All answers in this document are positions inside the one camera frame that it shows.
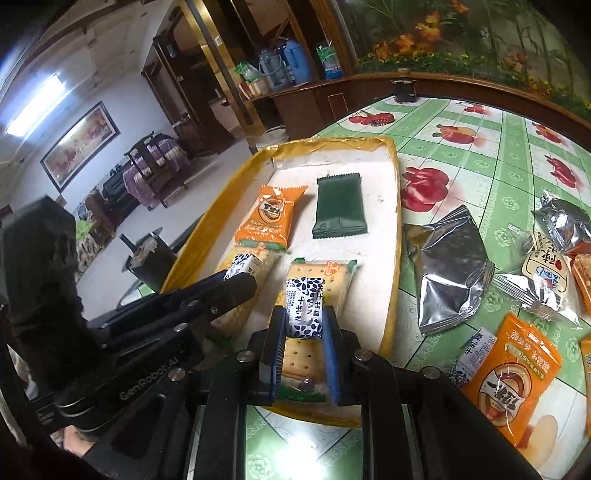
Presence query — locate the blue thermos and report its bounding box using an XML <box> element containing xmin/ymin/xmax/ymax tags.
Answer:
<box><xmin>283</xmin><ymin>39</ymin><xmax>312</xmax><ymax>86</ymax></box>

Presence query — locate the wooden chair with cloth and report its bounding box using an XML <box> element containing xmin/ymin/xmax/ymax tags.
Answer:
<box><xmin>124</xmin><ymin>138</ymin><xmax>191</xmax><ymax>208</ymax></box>

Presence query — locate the black sofa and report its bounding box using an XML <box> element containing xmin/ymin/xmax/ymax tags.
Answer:
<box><xmin>102</xmin><ymin>168</ymin><xmax>139</xmax><ymax>213</ymax></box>

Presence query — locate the clear packet with cartoon label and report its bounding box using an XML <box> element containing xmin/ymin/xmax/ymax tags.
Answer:
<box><xmin>492</xmin><ymin>231</ymin><xmax>585</xmax><ymax>326</ymax></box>

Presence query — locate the orange round-logo packet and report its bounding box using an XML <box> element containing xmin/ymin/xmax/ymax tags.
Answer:
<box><xmin>462</xmin><ymin>311</ymin><xmax>564</xmax><ymax>448</ymax></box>
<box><xmin>235</xmin><ymin>185</ymin><xmax>309</xmax><ymax>252</ymax></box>

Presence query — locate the glass flower display case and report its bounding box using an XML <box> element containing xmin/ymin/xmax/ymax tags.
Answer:
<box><xmin>323</xmin><ymin>0</ymin><xmax>591</xmax><ymax>121</ymax></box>

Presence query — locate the golden pillar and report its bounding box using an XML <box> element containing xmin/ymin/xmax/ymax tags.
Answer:
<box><xmin>180</xmin><ymin>0</ymin><xmax>259</xmax><ymax>134</ymax></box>

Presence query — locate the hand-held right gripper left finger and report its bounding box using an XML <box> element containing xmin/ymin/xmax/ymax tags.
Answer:
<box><xmin>85</xmin><ymin>307</ymin><xmax>287</xmax><ymax>480</ymax></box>

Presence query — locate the wooden armchair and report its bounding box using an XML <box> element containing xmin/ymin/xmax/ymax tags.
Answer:
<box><xmin>74</xmin><ymin>189</ymin><xmax>118</xmax><ymax>241</ymax></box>

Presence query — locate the framed painting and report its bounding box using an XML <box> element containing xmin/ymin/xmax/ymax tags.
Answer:
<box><xmin>41</xmin><ymin>100</ymin><xmax>122</xmax><ymax>192</ymax></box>

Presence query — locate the cracker packet green yellow label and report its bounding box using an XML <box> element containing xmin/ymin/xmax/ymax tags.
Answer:
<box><xmin>276</xmin><ymin>258</ymin><xmax>358</xmax><ymax>407</ymax></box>
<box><xmin>203</xmin><ymin>240</ymin><xmax>282</xmax><ymax>344</ymax></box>

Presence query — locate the wicker basket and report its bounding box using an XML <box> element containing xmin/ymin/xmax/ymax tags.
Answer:
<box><xmin>173</xmin><ymin>115</ymin><xmax>208</xmax><ymax>155</ymax></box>

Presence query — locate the white tray with yellow rim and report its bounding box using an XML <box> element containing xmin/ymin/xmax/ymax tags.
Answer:
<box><xmin>159</xmin><ymin>136</ymin><xmax>402</xmax><ymax>428</ymax></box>

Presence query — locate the green white plastic bag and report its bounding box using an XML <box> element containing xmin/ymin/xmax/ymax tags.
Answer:
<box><xmin>316</xmin><ymin>41</ymin><xmax>345</xmax><ymax>80</ymax></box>

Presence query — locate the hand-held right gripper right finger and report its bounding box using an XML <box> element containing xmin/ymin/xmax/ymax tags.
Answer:
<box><xmin>323</xmin><ymin>307</ymin><xmax>541</xmax><ymax>480</ymax></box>

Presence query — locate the grey-blue water jug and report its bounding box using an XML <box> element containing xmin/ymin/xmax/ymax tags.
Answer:
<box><xmin>259</xmin><ymin>48</ymin><xmax>287</xmax><ymax>90</ymax></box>

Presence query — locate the white blue nougat candy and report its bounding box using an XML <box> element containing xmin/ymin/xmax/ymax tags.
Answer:
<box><xmin>447</xmin><ymin>328</ymin><xmax>498</xmax><ymax>387</ymax></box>
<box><xmin>284</xmin><ymin>276</ymin><xmax>329</xmax><ymax>342</ymax></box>
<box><xmin>223</xmin><ymin>253</ymin><xmax>265</xmax><ymax>283</ymax></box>

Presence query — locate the small black box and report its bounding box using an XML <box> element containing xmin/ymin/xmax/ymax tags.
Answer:
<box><xmin>390</xmin><ymin>79</ymin><xmax>419</xmax><ymax>103</ymax></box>

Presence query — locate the green fruit-print tablecloth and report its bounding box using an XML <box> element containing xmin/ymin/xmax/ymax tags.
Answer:
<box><xmin>245</xmin><ymin>95</ymin><xmax>591</xmax><ymax>480</ymax></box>

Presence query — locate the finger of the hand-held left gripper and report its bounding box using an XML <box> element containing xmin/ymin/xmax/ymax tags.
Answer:
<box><xmin>108</xmin><ymin>304</ymin><xmax>245</xmax><ymax>366</ymax></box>
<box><xmin>87</xmin><ymin>271</ymin><xmax>258</xmax><ymax>344</ymax></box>

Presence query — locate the silver foil packet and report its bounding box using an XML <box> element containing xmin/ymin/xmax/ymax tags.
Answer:
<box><xmin>531</xmin><ymin>189</ymin><xmax>591</xmax><ymax>254</ymax></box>
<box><xmin>405</xmin><ymin>205</ymin><xmax>497</xmax><ymax>335</ymax></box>

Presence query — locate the dark green packet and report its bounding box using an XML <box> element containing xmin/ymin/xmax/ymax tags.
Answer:
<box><xmin>311</xmin><ymin>172</ymin><xmax>370</xmax><ymax>240</ymax></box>

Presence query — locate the white bucket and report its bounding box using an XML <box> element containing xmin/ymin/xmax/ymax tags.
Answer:
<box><xmin>256</xmin><ymin>126</ymin><xmax>289</xmax><ymax>151</ymax></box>

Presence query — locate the orange sandwich cracker packet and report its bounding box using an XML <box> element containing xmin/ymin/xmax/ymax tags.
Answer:
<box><xmin>570</xmin><ymin>254</ymin><xmax>591</xmax><ymax>317</ymax></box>

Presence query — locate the wooden sideboard cabinet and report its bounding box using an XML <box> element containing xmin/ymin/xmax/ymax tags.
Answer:
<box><xmin>240</xmin><ymin>76</ymin><xmax>393</xmax><ymax>139</ymax></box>

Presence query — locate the ceiling light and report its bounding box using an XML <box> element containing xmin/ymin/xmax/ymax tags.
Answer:
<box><xmin>6</xmin><ymin>74</ymin><xmax>65</xmax><ymax>136</ymax></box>

